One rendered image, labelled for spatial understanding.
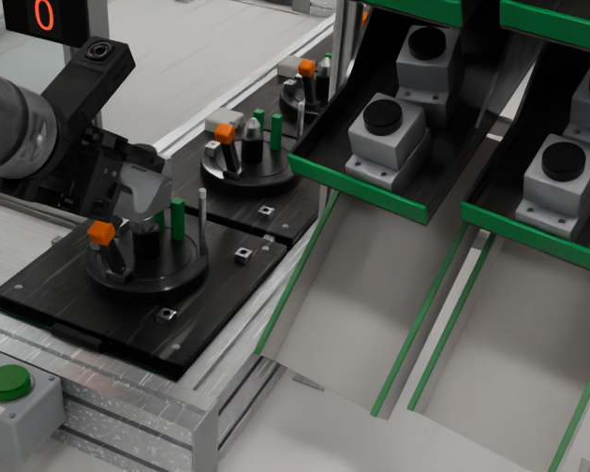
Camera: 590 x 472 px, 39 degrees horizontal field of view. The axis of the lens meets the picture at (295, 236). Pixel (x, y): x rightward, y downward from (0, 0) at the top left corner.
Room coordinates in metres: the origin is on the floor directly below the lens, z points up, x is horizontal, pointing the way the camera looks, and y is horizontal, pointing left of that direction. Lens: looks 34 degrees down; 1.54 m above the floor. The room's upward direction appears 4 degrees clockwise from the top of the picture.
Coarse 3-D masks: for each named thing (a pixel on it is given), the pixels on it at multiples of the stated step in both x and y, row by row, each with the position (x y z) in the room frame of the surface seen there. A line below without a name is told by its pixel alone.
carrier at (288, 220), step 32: (256, 128) 0.99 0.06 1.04; (192, 160) 1.02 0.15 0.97; (224, 160) 0.99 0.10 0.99; (256, 160) 0.99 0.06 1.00; (192, 192) 0.94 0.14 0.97; (224, 192) 0.94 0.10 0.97; (256, 192) 0.93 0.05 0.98; (288, 192) 0.95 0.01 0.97; (224, 224) 0.88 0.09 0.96; (256, 224) 0.87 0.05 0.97; (288, 224) 0.88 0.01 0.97
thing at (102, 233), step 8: (112, 216) 0.72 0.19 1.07; (96, 224) 0.70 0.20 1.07; (104, 224) 0.70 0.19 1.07; (112, 224) 0.71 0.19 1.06; (120, 224) 0.72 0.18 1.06; (88, 232) 0.69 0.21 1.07; (96, 232) 0.69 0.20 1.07; (104, 232) 0.69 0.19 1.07; (112, 232) 0.70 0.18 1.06; (96, 240) 0.69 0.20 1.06; (104, 240) 0.69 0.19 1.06; (112, 240) 0.70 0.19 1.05; (104, 248) 0.70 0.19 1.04; (112, 248) 0.70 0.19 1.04; (104, 256) 0.71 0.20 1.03; (112, 256) 0.70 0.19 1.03; (120, 256) 0.71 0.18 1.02; (112, 264) 0.71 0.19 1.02; (120, 264) 0.71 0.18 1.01; (112, 272) 0.72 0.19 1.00; (120, 272) 0.71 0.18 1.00
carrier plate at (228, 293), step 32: (192, 224) 0.86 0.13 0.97; (64, 256) 0.78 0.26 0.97; (224, 256) 0.80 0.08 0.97; (256, 256) 0.80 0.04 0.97; (0, 288) 0.71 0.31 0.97; (32, 288) 0.71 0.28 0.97; (64, 288) 0.72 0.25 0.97; (224, 288) 0.74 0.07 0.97; (256, 288) 0.76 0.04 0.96; (64, 320) 0.67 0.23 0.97; (96, 320) 0.67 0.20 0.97; (128, 320) 0.67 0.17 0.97; (192, 320) 0.68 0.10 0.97; (224, 320) 0.69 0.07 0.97; (128, 352) 0.64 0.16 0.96; (160, 352) 0.63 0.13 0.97; (192, 352) 0.63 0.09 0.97
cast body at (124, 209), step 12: (144, 144) 0.78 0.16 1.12; (168, 156) 0.78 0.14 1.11; (168, 180) 0.77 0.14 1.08; (156, 192) 0.75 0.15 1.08; (168, 192) 0.77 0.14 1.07; (120, 204) 0.73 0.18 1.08; (132, 204) 0.73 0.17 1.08; (156, 204) 0.75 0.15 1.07; (168, 204) 0.77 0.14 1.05; (120, 216) 0.73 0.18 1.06; (132, 216) 0.72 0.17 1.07; (144, 216) 0.73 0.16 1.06
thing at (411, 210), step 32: (384, 32) 0.74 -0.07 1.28; (480, 32) 0.75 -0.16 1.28; (512, 32) 0.65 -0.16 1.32; (352, 64) 0.69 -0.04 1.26; (384, 64) 0.73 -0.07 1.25; (480, 64) 0.71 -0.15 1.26; (512, 64) 0.66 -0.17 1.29; (352, 96) 0.70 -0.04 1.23; (480, 96) 0.67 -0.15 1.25; (320, 128) 0.66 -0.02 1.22; (448, 128) 0.65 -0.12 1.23; (480, 128) 0.62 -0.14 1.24; (288, 160) 0.62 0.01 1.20; (320, 160) 0.63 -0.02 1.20; (448, 160) 0.61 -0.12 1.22; (352, 192) 0.59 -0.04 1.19; (384, 192) 0.57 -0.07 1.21; (416, 192) 0.59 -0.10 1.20; (448, 192) 0.58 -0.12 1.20
